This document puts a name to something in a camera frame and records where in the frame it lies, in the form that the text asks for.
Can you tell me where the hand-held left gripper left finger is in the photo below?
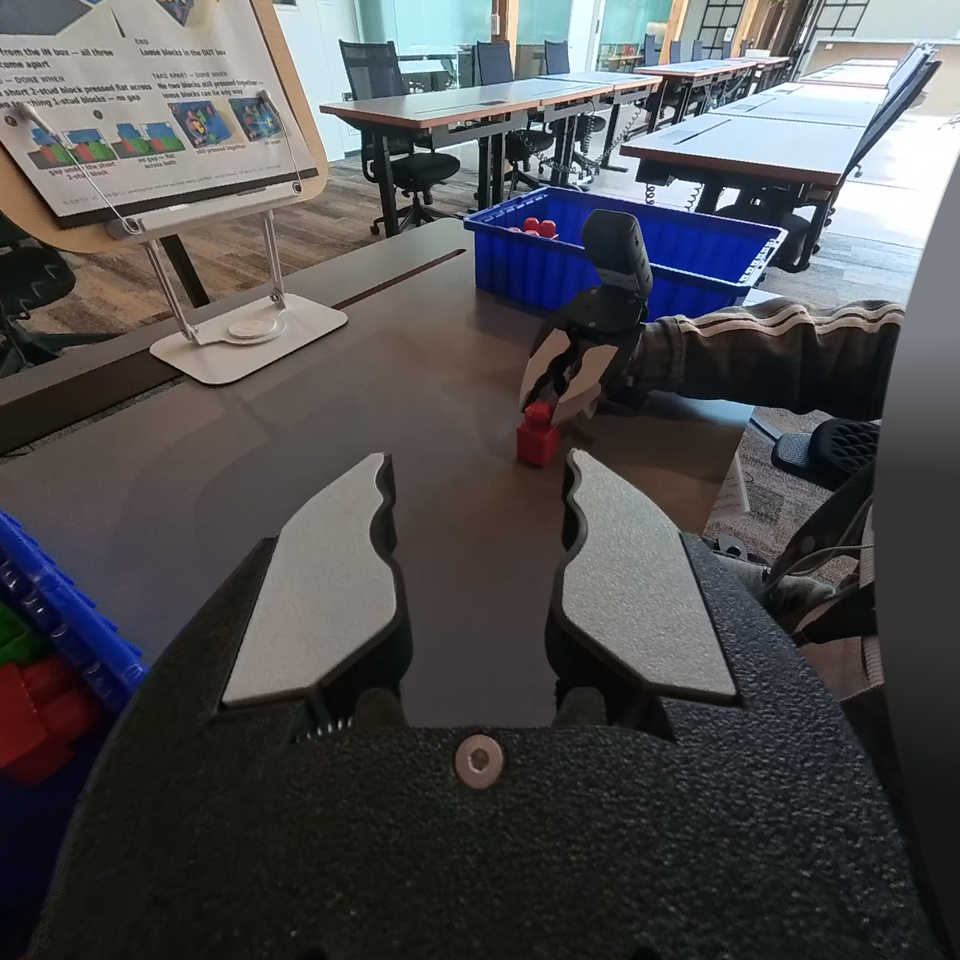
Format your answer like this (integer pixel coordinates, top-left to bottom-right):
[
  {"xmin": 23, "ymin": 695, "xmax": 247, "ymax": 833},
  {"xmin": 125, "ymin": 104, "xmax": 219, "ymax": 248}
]
[{"xmin": 222, "ymin": 453, "xmax": 414, "ymax": 708}]

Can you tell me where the white metal document stand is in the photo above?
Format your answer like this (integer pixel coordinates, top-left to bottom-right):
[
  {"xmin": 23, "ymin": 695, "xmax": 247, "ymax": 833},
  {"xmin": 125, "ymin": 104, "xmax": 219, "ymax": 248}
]
[{"xmin": 13, "ymin": 90, "xmax": 350, "ymax": 387}]

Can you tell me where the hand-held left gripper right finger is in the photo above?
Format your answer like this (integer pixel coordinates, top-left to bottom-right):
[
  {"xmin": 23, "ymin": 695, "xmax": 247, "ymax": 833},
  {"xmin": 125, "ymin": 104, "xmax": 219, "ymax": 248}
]
[{"xmin": 547, "ymin": 448, "xmax": 740, "ymax": 706}]

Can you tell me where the printed instruction sheet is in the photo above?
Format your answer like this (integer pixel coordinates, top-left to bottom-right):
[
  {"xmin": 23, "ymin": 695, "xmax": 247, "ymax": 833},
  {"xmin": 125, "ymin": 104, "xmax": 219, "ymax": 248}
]
[{"xmin": 0, "ymin": 0, "xmax": 316, "ymax": 219}]

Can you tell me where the blue ribbed plastic bin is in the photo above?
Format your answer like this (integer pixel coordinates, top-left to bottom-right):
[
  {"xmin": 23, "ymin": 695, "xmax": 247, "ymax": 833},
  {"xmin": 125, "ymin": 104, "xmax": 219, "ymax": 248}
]
[{"xmin": 0, "ymin": 510, "xmax": 148, "ymax": 796}]

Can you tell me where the green block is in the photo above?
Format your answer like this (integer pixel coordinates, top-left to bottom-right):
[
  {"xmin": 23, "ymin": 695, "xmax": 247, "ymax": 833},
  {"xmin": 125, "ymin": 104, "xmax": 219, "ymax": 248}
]
[{"xmin": 0, "ymin": 606, "xmax": 48, "ymax": 667}]

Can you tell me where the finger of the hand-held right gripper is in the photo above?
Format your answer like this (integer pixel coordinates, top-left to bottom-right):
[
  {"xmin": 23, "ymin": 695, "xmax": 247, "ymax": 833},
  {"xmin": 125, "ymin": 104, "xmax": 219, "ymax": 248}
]
[
  {"xmin": 519, "ymin": 330, "xmax": 573, "ymax": 412},
  {"xmin": 551, "ymin": 343, "xmax": 611, "ymax": 430}
]

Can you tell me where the red single-stud block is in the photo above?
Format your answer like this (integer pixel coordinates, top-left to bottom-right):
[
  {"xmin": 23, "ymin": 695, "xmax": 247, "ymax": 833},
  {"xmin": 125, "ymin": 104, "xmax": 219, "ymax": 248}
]
[{"xmin": 516, "ymin": 402, "xmax": 562, "ymax": 468}]

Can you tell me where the grey desk with wood edge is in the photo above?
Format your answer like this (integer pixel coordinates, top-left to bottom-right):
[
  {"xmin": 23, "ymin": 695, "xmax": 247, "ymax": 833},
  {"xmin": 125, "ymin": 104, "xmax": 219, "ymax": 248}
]
[
  {"xmin": 318, "ymin": 77, "xmax": 624, "ymax": 238},
  {"xmin": 711, "ymin": 81, "xmax": 901, "ymax": 129},
  {"xmin": 538, "ymin": 69, "xmax": 663, "ymax": 181},
  {"xmin": 633, "ymin": 55, "xmax": 793, "ymax": 121},
  {"xmin": 619, "ymin": 112, "xmax": 868, "ymax": 265}
]

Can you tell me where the black mesh-back office chair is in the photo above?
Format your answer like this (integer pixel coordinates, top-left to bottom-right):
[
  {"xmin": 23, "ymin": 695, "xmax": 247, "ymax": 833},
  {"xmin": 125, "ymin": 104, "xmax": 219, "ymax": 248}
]
[{"xmin": 780, "ymin": 43, "xmax": 943, "ymax": 273}]

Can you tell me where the white paper sheet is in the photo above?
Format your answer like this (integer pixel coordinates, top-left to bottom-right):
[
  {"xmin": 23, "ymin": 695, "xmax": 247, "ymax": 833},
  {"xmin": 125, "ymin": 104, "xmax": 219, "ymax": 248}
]
[{"xmin": 708, "ymin": 450, "xmax": 752, "ymax": 526}]

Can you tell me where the person's right forearm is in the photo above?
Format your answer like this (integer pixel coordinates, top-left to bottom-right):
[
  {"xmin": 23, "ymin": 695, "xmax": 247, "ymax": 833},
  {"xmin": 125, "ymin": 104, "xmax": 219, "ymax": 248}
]
[{"xmin": 633, "ymin": 296, "xmax": 906, "ymax": 423}]

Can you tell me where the dark office chair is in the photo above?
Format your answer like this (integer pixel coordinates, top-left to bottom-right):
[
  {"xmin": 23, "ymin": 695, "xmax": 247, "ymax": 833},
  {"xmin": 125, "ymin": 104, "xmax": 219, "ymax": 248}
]
[{"xmin": 0, "ymin": 213, "xmax": 78, "ymax": 376}]

